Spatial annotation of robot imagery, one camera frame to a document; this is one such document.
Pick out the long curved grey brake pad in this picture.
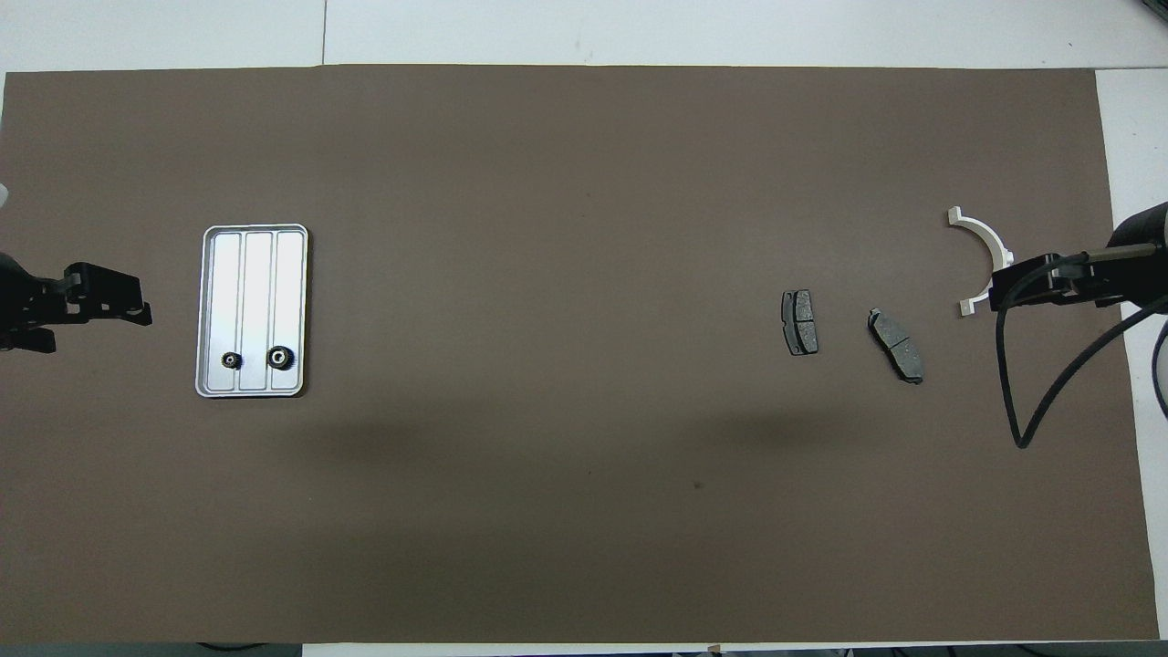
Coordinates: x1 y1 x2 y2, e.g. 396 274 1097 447
867 308 924 386

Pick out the white curved plastic bracket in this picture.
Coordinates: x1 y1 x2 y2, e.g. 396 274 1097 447
947 207 1016 318

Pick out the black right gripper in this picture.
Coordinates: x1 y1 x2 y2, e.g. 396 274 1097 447
992 203 1168 308

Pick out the brown table mat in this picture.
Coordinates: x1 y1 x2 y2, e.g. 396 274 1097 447
0 64 1160 644

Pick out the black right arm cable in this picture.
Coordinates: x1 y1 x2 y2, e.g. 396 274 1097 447
995 260 1168 450

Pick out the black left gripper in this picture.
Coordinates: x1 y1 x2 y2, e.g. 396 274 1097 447
0 258 153 354

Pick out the short rectangular grey brake pad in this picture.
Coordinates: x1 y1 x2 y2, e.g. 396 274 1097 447
782 289 819 357

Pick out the silver metal tray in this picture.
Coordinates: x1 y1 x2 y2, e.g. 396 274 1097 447
194 224 309 399

